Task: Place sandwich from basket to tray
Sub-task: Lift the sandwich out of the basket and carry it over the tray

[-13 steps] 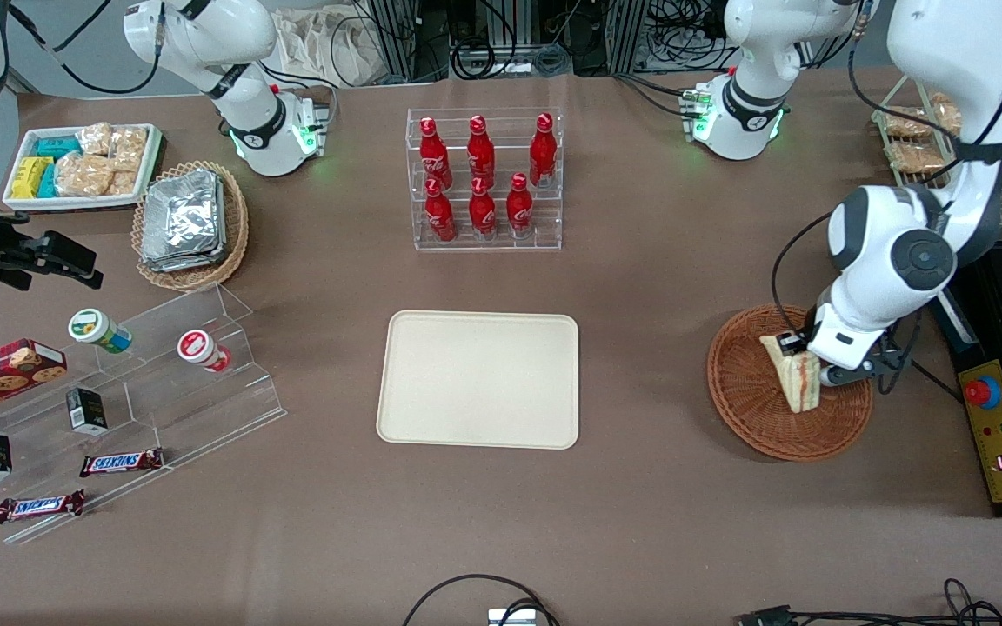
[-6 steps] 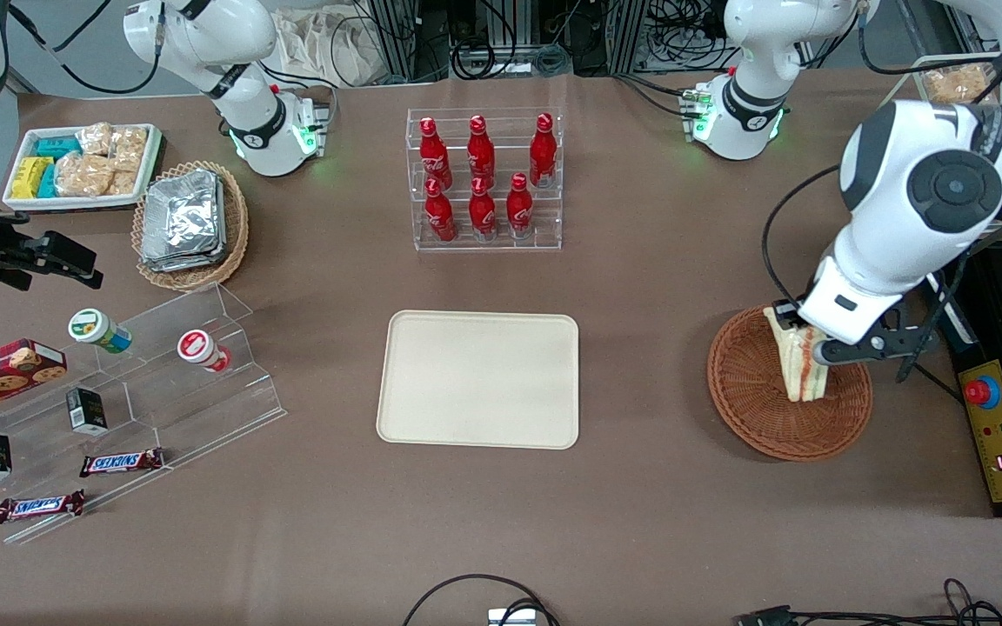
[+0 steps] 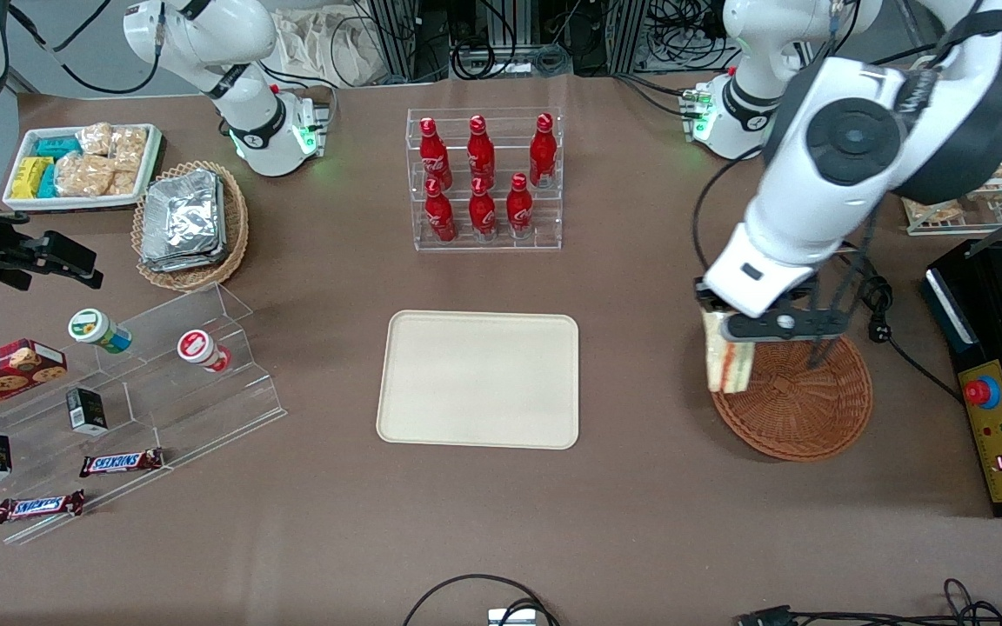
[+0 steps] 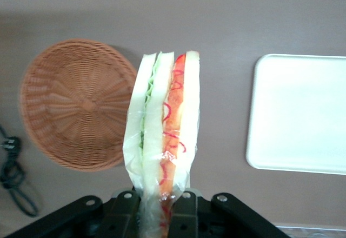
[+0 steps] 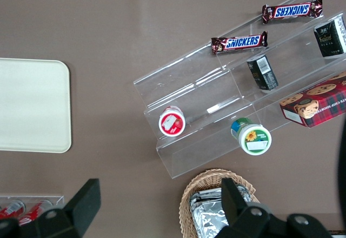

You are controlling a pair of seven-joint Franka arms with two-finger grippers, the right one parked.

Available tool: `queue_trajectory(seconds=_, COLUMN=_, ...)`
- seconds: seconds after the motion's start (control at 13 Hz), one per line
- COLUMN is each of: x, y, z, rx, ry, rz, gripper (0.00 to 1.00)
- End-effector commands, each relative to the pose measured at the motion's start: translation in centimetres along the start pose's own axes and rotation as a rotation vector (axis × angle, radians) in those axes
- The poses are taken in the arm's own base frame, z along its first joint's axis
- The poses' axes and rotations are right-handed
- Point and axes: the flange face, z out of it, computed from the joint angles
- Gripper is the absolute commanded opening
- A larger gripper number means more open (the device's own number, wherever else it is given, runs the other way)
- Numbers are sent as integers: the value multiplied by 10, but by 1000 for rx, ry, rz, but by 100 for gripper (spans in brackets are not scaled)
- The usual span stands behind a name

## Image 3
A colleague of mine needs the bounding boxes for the red lid cup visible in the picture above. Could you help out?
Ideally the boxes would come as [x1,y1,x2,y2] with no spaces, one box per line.
[177,329,232,374]

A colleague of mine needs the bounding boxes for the sandwich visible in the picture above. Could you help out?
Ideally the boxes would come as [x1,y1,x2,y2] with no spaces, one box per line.
[703,311,758,394]

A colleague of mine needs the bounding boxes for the Snickers chocolate bar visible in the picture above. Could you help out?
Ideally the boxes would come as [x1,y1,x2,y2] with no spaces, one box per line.
[0,489,86,524]
[79,448,165,478]

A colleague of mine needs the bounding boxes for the round brown wicker basket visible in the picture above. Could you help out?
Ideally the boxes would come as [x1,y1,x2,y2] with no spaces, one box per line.
[710,333,874,462]

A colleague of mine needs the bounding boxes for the red cola bottle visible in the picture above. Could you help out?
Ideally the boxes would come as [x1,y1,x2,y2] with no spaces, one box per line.
[467,115,497,185]
[418,117,454,188]
[424,178,458,243]
[468,176,498,240]
[529,113,558,188]
[505,173,535,238]

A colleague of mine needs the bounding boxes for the clear acrylic bottle rack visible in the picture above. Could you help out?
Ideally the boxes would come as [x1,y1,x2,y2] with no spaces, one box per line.
[406,107,564,253]

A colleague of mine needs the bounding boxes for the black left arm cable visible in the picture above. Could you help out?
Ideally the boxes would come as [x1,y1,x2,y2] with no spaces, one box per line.
[692,146,767,277]

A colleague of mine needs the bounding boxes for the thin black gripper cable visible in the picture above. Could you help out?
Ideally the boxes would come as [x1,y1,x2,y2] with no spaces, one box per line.
[810,204,885,370]

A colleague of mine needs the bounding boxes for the white rectangular snack tray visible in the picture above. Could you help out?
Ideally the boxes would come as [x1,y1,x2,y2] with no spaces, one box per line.
[2,123,164,212]

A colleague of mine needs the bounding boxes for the aluminium frame post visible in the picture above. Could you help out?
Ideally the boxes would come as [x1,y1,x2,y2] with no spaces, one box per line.
[610,0,650,75]
[366,0,432,83]

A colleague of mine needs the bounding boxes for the black cable bundle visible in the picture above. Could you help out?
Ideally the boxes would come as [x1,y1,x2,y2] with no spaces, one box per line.
[449,0,573,81]

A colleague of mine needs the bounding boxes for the black power cable with plug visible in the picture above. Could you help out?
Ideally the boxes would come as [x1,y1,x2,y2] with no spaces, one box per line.
[856,271,965,406]

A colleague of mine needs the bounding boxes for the black cables with connector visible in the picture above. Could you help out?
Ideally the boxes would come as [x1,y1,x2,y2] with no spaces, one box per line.
[734,577,1002,626]

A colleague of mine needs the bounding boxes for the black looped cable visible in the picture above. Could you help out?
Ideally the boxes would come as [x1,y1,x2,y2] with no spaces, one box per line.
[403,573,560,626]

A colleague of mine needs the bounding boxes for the oval tan wicker basket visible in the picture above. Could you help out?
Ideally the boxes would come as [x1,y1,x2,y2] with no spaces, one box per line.
[130,160,251,292]

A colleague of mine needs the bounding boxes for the yellow snack pack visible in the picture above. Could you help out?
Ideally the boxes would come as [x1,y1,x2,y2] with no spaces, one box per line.
[10,156,54,199]

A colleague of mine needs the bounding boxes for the clear acrylic stepped stand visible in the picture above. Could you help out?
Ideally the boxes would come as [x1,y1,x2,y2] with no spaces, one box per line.
[0,283,289,546]

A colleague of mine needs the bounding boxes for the cream plastic tray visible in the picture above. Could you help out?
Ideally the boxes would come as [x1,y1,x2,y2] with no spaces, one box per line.
[376,310,581,451]

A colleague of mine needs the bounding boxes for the silver foil pack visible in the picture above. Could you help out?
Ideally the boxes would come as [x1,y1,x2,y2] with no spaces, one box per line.
[141,169,225,262]
[140,243,230,273]

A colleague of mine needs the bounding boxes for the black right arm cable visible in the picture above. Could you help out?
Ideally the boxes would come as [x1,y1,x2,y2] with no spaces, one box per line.
[7,0,163,95]

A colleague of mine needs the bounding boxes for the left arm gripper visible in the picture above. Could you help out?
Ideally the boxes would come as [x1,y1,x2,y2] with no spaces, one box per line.
[695,278,852,343]

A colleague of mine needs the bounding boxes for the green lid cup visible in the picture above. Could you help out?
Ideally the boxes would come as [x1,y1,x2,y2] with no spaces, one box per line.
[67,308,133,355]

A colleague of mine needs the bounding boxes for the white cloth bag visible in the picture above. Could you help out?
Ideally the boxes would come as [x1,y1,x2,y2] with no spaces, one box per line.
[271,4,380,88]

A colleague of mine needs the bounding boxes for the black sealing machine yellow panel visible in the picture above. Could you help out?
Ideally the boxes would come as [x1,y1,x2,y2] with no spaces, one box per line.
[920,239,1002,521]

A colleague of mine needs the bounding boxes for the black arm base cable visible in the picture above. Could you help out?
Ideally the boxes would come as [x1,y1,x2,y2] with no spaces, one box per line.
[614,74,698,118]

